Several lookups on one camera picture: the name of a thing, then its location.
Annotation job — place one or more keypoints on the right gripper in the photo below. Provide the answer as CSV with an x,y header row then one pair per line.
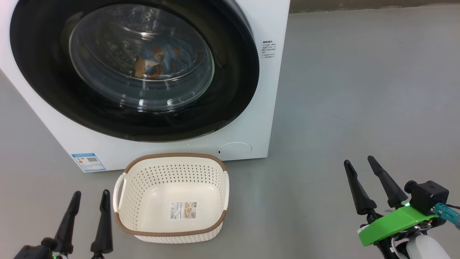
x,y
391,223

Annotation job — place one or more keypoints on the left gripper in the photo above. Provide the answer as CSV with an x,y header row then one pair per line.
x,y
36,251

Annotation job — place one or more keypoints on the round black washer door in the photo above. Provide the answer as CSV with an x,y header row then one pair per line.
x,y
43,82

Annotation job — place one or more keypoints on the blue bear-print garment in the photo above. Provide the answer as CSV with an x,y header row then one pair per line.
x,y
145,70
169,55

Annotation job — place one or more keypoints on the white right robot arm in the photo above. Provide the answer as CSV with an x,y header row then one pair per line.
x,y
427,250

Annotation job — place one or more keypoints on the white front-load washing machine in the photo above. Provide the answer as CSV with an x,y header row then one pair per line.
x,y
273,108

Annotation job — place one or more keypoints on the blue energy label sticker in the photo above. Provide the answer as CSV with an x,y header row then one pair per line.
x,y
88,162

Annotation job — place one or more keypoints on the cream perforated laundry basket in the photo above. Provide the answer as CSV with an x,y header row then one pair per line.
x,y
169,176

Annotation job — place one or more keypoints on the paper basket label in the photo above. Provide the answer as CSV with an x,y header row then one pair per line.
x,y
183,210

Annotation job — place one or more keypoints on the round white filter cover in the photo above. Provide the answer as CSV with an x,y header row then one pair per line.
x,y
235,150

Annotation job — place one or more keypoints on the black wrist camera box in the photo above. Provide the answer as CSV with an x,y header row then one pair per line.
x,y
429,196

